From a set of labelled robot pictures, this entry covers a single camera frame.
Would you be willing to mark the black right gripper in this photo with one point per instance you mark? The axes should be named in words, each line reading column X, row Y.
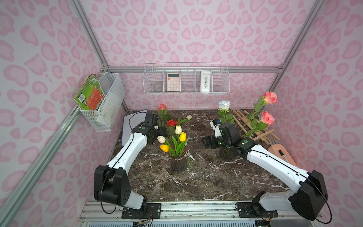
column 211, row 141

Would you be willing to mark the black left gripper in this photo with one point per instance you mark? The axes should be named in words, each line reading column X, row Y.
column 154, row 132

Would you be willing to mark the cream white tulip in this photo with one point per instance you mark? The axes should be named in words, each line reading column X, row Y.
column 178, row 131

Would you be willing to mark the orange tulip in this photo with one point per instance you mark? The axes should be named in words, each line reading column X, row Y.
column 168, row 149

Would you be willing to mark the pink rose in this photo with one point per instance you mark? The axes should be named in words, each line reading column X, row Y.
column 264, row 100
column 163, row 114
column 266, row 120

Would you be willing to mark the purple glass vase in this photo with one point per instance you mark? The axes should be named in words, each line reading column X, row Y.
column 179, row 164
column 229, row 154

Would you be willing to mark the yellow tulip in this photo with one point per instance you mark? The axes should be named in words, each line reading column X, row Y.
column 181, row 143

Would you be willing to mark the white rose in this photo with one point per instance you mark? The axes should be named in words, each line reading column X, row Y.
column 225, row 115
column 189, row 117

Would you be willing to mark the blue framed whiteboard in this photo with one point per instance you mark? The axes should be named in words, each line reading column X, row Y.
column 129, row 122

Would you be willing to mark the red rose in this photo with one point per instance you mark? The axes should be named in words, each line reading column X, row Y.
column 171, row 125

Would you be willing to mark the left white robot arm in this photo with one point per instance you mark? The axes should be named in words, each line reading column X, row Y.
column 112, row 184

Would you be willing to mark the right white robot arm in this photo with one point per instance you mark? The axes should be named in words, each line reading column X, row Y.
column 308, row 193

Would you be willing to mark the pink calculator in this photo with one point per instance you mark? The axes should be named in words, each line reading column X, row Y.
column 173, row 82

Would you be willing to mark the pink eraser holder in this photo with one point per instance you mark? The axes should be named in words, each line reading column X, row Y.
column 274, row 149

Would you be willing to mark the white remote control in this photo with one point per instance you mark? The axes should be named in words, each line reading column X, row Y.
column 205, row 81

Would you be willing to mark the white mesh side basket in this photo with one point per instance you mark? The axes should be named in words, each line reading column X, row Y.
column 103, row 119

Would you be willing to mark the black marker pen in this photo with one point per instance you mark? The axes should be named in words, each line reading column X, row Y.
column 283, row 156

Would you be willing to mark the green red booklet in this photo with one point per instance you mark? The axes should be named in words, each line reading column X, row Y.
column 90, row 96

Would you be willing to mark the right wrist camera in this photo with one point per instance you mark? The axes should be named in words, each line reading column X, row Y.
column 215, row 126

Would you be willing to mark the white wire wall basket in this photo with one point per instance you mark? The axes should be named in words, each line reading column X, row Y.
column 154, row 77

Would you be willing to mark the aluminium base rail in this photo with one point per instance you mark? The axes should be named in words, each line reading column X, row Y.
column 189, row 214

